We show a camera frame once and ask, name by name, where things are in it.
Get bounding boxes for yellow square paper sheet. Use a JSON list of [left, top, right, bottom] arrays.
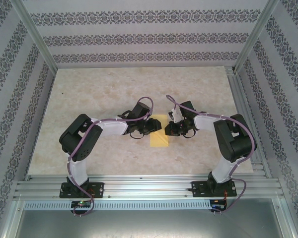
[[149, 114, 170, 148]]

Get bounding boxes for grey metal sheet tray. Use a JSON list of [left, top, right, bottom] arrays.
[[0, 199, 298, 238]]

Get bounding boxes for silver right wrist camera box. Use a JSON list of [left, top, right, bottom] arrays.
[[168, 108, 182, 122]]

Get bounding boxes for aluminium mounting rail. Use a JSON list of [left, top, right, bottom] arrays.
[[13, 173, 285, 201]]

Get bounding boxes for aluminium side rail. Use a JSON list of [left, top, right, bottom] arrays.
[[225, 66, 272, 178]]

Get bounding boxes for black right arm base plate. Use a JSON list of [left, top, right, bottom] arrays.
[[191, 180, 237, 198]]

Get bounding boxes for slotted metal cable duct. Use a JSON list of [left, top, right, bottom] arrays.
[[23, 200, 212, 211]]

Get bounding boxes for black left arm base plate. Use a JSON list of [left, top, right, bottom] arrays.
[[60, 182, 105, 199]]

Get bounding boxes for aluminium frame post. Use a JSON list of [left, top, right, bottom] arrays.
[[234, 0, 281, 73], [14, 0, 58, 72]]

